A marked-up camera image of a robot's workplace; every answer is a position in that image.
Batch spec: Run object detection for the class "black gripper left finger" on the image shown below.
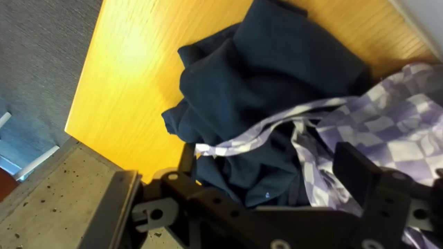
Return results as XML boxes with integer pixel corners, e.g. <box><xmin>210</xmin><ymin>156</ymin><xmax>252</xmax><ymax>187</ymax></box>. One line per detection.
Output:
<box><xmin>77</xmin><ymin>156</ymin><xmax>205</xmax><ymax>249</ymax></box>

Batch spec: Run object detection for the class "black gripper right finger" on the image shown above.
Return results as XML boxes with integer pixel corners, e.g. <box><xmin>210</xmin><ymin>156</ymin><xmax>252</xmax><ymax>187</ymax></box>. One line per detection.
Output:
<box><xmin>333</xmin><ymin>141</ymin><xmax>443</xmax><ymax>249</ymax></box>

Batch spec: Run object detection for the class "purple checkered clothing piece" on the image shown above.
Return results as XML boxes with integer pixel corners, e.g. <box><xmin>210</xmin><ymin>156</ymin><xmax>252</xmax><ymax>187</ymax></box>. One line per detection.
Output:
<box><xmin>193</xmin><ymin>61</ymin><xmax>443</xmax><ymax>249</ymax></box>

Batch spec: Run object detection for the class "dark navy clothing piece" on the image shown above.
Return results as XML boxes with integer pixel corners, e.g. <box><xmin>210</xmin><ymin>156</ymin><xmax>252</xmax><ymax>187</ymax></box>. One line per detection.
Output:
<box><xmin>161</xmin><ymin>0</ymin><xmax>374</xmax><ymax>210</ymax></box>

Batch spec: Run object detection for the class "white plastic storage box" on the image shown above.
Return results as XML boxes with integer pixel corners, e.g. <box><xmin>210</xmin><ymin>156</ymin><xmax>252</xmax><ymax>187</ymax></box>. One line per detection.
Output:
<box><xmin>388</xmin><ymin>0</ymin><xmax>443</xmax><ymax>59</ymax></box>

